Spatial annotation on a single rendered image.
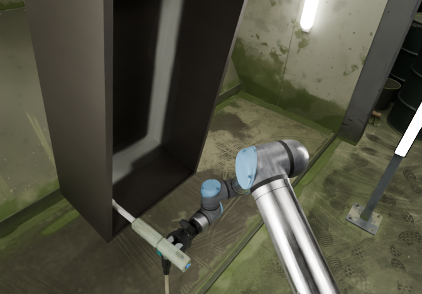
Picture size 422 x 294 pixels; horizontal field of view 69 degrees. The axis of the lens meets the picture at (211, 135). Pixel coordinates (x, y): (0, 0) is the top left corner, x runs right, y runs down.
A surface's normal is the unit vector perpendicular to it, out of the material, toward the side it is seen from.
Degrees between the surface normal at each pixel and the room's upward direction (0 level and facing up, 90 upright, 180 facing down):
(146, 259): 0
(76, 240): 0
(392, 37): 90
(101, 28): 89
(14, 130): 57
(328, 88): 90
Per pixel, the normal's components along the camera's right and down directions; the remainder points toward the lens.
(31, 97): 0.68, -0.09
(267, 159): 0.20, -0.49
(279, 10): -0.63, 0.44
